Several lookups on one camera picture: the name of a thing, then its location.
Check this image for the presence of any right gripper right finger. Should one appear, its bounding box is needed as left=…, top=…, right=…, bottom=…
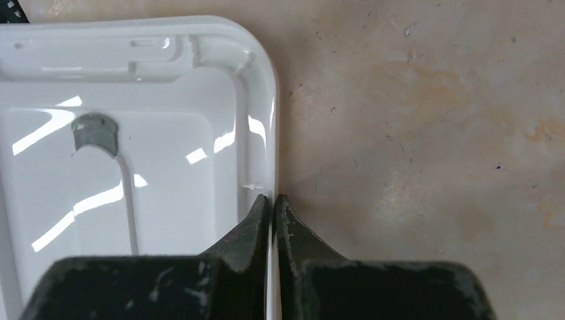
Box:
left=274, top=195, right=496, bottom=319

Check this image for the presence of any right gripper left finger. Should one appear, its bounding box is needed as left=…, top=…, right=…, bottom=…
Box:
left=22, top=195, right=271, bottom=319

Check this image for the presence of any white bin lid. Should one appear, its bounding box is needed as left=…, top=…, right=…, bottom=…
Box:
left=1, top=16, right=279, bottom=319

